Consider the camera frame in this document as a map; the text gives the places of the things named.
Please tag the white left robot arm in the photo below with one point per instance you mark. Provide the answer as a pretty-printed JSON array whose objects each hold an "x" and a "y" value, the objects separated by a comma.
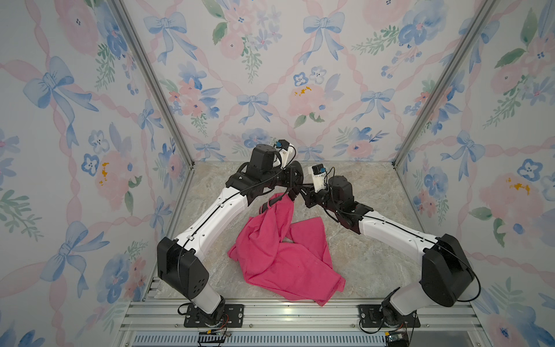
[{"x": 179, "y": 260}]

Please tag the right rear aluminium corner post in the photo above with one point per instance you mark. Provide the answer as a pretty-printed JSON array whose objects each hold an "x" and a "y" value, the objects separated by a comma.
[{"x": 465, "y": 44}]

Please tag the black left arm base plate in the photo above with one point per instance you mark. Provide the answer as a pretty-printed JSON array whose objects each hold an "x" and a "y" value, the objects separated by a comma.
[{"x": 230, "y": 315}]

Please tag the aluminium corner post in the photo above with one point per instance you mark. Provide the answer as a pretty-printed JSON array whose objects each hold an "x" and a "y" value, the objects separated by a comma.
[
  {"x": 129, "y": 31},
  {"x": 465, "y": 44}
]

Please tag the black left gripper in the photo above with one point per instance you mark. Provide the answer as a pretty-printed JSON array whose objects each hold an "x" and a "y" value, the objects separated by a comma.
[{"x": 290, "y": 178}]

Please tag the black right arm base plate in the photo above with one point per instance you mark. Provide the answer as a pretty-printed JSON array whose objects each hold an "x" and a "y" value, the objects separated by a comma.
[{"x": 372, "y": 316}]

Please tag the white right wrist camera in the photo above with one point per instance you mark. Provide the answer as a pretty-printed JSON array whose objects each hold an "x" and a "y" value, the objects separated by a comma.
[{"x": 319, "y": 174}]

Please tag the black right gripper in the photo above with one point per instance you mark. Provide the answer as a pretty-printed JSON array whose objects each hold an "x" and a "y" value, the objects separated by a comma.
[{"x": 308, "y": 189}]

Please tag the left rear aluminium corner post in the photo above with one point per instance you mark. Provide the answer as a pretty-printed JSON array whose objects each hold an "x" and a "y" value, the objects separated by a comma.
[{"x": 129, "y": 31}]

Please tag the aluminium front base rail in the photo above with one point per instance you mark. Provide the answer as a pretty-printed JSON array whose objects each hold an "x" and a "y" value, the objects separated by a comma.
[{"x": 274, "y": 322}]

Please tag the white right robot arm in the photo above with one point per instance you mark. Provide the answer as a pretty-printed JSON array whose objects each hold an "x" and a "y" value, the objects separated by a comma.
[{"x": 446, "y": 275}]

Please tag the pink trousers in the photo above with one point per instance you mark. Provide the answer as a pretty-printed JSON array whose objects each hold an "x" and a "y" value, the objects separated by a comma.
[{"x": 291, "y": 259}]

